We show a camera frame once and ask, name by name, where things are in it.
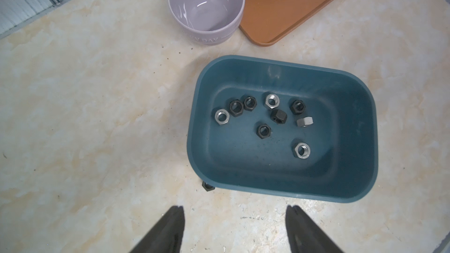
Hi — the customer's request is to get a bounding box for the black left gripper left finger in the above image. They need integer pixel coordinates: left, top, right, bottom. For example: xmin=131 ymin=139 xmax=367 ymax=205
xmin=131 ymin=206 xmax=185 ymax=253

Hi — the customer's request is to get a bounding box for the lilac grey bowl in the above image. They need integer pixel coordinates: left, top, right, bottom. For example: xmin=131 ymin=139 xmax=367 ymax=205
xmin=168 ymin=0 xmax=246 ymax=46

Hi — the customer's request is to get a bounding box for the black hex nut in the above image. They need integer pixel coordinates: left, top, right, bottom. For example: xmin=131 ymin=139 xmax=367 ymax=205
xmin=270 ymin=109 xmax=288 ymax=124
xmin=202 ymin=181 xmax=215 ymax=192
xmin=290 ymin=100 xmax=306 ymax=115
xmin=229 ymin=99 xmax=244 ymax=117
xmin=256 ymin=124 xmax=272 ymax=139
xmin=243 ymin=96 xmax=257 ymax=111

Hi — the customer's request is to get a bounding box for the silver hex nut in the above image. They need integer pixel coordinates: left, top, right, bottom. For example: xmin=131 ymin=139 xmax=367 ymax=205
xmin=296 ymin=117 xmax=314 ymax=127
xmin=265 ymin=93 xmax=280 ymax=110
xmin=293 ymin=142 xmax=311 ymax=159
xmin=214 ymin=108 xmax=230 ymax=125

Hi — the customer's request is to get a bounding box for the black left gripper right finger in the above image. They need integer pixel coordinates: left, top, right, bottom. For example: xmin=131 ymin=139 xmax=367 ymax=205
xmin=285 ymin=206 xmax=343 ymax=253

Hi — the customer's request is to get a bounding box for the teal plastic storage box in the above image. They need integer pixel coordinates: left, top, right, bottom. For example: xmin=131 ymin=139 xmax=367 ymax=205
xmin=187 ymin=55 xmax=379 ymax=203

